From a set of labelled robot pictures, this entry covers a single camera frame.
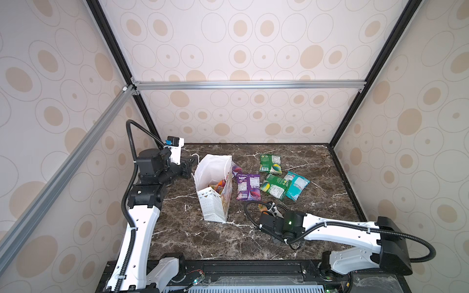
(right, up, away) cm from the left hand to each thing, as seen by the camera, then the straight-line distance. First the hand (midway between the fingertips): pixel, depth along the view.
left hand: (199, 156), depth 67 cm
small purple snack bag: (+13, -7, +35) cm, 39 cm away
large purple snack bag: (+20, -16, +30) cm, 39 cm away
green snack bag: (+33, -3, +39) cm, 51 cm away
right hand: (+31, -31, +11) cm, 46 cm away
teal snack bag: (+46, -15, +30) cm, 57 cm away
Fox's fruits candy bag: (+2, -13, +22) cm, 25 cm away
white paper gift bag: (+1, -10, +26) cm, 28 cm away
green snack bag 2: (+34, -15, +28) cm, 46 cm away
